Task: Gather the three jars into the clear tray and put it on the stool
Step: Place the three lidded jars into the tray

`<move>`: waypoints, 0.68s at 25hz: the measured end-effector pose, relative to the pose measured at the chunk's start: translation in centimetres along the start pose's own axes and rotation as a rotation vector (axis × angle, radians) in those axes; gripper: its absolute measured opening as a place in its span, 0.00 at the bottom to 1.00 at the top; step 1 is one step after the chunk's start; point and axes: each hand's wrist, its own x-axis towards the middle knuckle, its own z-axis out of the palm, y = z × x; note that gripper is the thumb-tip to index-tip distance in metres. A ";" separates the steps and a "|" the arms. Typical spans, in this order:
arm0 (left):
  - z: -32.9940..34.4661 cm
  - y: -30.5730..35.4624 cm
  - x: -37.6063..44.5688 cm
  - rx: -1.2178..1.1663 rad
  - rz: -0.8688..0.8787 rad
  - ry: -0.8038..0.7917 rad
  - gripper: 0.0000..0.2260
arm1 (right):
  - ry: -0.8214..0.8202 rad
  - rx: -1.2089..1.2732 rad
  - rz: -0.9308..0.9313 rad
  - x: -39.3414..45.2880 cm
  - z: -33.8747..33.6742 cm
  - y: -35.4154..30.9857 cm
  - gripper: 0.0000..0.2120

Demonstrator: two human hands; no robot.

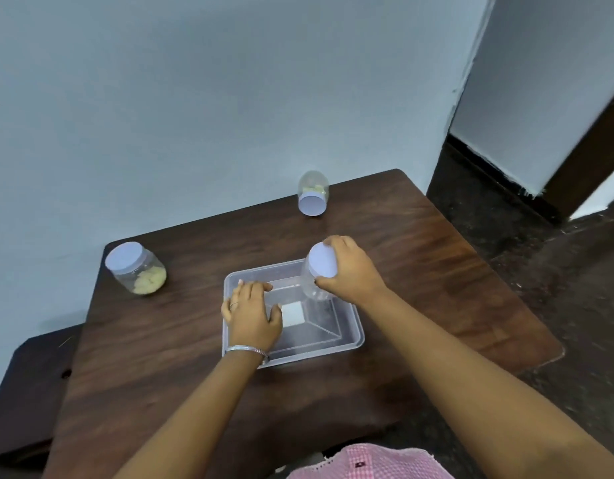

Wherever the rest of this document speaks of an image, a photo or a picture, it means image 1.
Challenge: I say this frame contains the white square label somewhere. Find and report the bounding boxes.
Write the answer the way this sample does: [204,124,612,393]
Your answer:
[280,301,308,329]

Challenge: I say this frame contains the dark wooden stool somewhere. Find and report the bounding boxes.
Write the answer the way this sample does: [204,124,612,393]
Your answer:
[0,323,86,468]

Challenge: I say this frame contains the clear jar white lid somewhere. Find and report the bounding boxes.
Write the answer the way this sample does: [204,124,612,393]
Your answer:
[300,242,340,301]

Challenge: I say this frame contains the dark brown wooden door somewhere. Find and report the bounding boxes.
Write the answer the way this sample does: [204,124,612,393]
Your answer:
[541,80,614,225]

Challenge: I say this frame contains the pink checked garment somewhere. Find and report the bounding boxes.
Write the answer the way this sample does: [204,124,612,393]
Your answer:
[285,443,455,479]

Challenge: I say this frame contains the clear plastic rectangular container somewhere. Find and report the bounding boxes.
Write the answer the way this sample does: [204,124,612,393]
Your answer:
[222,259,365,369]

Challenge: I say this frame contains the person's right forearm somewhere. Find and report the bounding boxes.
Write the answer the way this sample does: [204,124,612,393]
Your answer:
[359,286,614,479]

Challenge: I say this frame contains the person's left forearm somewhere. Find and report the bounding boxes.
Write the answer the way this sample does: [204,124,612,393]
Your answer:
[112,350,308,479]

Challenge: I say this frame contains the person's left hand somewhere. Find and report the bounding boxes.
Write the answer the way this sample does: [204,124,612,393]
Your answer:
[221,280,284,356]

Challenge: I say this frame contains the silver bracelet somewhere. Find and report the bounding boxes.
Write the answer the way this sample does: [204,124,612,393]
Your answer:
[225,345,268,359]

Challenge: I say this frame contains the clear jar with yellow pieces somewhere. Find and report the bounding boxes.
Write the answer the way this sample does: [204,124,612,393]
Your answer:
[104,241,167,296]
[297,170,330,217]

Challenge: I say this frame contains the person's right hand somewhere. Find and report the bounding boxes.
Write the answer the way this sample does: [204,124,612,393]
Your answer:
[314,235,389,309]

